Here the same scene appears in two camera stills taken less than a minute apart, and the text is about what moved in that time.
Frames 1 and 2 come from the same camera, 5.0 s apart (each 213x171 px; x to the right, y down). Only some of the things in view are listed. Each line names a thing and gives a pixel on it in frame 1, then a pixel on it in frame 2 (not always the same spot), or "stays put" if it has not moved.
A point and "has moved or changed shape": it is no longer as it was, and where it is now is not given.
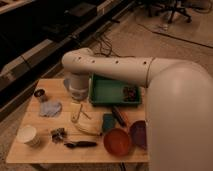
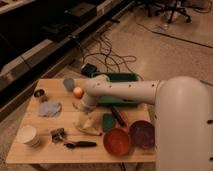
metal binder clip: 58,135 stays put
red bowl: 117,142 stays put
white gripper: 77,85 to 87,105
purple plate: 138,133 stays put
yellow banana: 78,123 has moved or changed shape
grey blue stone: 66,83 stays put
